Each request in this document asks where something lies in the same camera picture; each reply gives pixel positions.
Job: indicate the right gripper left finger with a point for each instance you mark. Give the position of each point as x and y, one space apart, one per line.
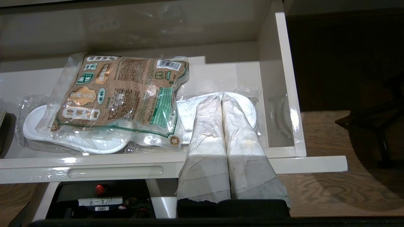
205 157

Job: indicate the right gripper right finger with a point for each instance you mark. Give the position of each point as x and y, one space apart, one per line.
249 157

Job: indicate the white cabinet drawer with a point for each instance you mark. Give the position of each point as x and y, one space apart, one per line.
126 164

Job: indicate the grey-green denim shorts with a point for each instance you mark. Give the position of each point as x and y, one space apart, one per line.
2 132

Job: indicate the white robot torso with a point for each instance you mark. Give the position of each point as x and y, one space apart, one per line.
164 205

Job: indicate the brown grain packet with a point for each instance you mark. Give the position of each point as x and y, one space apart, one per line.
126 94

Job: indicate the black metal stand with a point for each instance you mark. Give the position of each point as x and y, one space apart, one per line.
378 126

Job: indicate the glossy white low cabinet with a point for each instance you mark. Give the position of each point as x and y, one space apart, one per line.
126 28

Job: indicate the clear plastic slipper bag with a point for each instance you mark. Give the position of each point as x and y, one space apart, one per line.
28 104

